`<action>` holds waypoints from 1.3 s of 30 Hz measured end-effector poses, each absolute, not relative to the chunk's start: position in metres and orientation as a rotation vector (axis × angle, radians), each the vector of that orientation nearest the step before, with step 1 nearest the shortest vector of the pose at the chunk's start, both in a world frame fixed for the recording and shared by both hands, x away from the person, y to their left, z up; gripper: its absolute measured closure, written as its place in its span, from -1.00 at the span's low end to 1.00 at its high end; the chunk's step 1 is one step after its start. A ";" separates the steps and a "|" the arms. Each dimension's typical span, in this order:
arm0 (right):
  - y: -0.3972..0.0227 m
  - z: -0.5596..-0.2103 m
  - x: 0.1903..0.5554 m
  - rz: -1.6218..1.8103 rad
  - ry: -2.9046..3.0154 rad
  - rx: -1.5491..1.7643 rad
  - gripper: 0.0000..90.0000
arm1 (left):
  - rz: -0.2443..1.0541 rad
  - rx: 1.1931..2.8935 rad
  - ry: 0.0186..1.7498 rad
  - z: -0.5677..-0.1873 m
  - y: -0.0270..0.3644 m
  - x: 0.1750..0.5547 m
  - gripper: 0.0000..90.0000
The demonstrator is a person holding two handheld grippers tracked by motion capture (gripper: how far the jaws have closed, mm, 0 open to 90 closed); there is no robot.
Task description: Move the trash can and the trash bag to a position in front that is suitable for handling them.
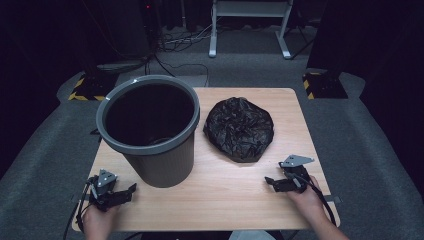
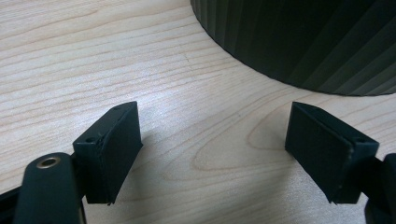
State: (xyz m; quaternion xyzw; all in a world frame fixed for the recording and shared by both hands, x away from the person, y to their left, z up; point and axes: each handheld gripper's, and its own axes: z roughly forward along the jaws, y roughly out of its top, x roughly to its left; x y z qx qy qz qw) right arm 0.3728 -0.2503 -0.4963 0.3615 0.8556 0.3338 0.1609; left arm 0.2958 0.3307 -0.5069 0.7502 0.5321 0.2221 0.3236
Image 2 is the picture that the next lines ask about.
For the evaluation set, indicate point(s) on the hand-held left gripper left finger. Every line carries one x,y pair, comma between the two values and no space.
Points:
109,155

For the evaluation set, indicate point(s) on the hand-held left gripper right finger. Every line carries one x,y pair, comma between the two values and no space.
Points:
323,155

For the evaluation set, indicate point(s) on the black ribbed trash bin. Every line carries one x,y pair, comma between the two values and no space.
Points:
295,37

